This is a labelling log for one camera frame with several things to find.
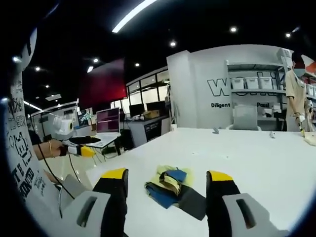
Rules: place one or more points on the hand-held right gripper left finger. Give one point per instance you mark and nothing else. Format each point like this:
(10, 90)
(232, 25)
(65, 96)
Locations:
(112, 197)

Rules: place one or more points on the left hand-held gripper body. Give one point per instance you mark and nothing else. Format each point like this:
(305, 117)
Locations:
(61, 128)

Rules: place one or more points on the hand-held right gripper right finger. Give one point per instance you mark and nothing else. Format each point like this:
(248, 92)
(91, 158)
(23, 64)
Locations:
(219, 197)

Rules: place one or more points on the dark grey template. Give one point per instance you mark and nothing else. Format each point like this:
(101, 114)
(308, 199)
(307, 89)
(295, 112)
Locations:
(193, 203)

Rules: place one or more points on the blue yellow tan garment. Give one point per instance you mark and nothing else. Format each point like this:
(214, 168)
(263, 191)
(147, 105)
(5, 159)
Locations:
(168, 184)

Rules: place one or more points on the person's left hand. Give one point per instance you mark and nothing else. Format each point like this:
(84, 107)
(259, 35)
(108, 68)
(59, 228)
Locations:
(57, 149)

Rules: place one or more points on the black oval pad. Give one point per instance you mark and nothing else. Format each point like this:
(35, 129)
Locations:
(86, 140)

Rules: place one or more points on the small white desk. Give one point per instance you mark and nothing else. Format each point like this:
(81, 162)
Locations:
(108, 138)

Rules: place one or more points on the monitor with pink screen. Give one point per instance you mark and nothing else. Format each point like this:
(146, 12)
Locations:
(108, 121)

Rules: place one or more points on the person's white printed shirt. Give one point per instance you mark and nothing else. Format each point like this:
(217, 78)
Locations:
(18, 148)

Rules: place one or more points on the black monitor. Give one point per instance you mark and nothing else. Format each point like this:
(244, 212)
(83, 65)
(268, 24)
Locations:
(137, 110)
(156, 106)

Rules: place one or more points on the cardboard box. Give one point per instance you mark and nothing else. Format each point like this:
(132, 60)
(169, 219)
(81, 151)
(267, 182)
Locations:
(150, 114)

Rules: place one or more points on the small white grey object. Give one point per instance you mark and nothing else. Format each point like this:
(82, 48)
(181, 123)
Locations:
(272, 134)

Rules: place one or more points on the white paper cup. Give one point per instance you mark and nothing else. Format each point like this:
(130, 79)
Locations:
(174, 127)

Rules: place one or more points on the white mesh chair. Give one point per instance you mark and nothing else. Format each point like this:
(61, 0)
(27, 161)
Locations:
(244, 117)

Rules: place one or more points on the light wooden board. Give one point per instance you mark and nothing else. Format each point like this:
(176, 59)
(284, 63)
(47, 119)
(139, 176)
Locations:
(311, 139)

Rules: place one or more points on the grey metal shelf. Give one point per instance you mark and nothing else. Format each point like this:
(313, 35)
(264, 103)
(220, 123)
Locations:
(256, 91)

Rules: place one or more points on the white storage bin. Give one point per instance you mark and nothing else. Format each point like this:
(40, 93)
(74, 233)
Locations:
(266, 82)
(251, 83)
(238, 84)

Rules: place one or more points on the long ceiling light strip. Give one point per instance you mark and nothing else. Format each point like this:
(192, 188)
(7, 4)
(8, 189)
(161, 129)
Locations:
(132, 17)

